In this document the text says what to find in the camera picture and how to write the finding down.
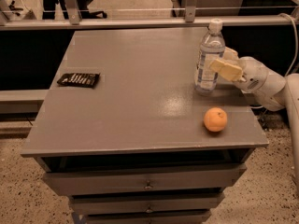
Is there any top grey drawer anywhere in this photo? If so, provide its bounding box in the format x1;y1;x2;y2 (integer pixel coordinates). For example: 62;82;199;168
43;163;247;196

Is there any black snack packet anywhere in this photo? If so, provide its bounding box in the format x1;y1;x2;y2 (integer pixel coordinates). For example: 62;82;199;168
57;73;100;88

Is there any grey drawer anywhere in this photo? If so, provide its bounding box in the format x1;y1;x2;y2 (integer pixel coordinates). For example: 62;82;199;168
43;163;247;196
86;210;210;224
70;192;224;215

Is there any middle grey drawer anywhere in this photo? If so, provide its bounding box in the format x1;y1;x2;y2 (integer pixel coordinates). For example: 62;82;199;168
70;192;224;215

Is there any bottom grey drawer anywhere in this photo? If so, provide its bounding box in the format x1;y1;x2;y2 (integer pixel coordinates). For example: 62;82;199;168
86;210;210;224

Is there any clear plastic water bottle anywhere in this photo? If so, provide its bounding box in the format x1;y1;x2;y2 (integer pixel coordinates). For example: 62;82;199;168
194;19;225;95

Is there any orange fruit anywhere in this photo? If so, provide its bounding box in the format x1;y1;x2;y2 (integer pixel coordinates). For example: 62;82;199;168
204;107;228;132

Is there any grey drawer cabinet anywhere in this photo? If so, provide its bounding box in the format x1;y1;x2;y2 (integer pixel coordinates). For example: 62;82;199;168
21;27;269;224

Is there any white cable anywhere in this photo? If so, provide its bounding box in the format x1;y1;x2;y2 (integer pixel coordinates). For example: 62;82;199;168
278;12;299;77

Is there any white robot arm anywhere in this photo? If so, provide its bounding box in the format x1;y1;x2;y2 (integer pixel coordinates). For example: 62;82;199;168
207;49;299;189

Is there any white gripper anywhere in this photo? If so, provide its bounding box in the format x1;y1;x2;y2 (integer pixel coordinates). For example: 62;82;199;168
209;47;268;93

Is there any grey metal railing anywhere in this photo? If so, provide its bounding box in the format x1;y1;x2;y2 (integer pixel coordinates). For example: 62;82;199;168
0;0;299;32

